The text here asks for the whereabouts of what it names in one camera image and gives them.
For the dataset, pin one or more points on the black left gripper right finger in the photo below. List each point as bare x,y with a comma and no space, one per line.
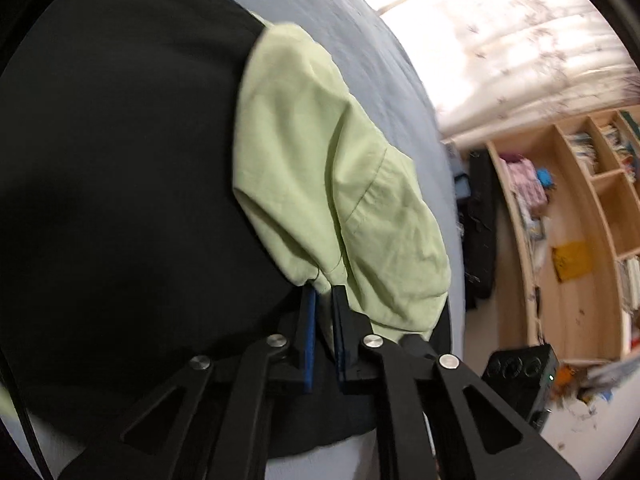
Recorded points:
434,417

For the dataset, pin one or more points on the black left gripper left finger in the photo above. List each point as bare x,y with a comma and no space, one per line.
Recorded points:
205,427

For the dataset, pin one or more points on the green and black hooded jacket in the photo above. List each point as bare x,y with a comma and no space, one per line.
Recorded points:
130,207

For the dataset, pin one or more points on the black white patterned clothes pile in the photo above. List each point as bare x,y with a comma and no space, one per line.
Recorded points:
476,194

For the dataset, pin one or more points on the black electronic device box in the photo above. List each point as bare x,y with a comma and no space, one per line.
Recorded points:
524,378

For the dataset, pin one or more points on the yellow paper bag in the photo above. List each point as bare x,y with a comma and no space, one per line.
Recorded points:
571,260

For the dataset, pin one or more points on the stack of pink boxes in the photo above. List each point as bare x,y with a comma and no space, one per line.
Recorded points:
523,181

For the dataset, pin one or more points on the blue round object on shelf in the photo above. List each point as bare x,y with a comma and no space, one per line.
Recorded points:
545,178

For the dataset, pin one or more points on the wooden bookshelf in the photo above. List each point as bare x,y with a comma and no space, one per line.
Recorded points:
587,320

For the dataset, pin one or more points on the floral white curtain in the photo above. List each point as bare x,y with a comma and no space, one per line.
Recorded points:
490,66

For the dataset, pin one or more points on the grey-blue fleece bed blanket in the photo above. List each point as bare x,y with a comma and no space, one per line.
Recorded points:
106,357

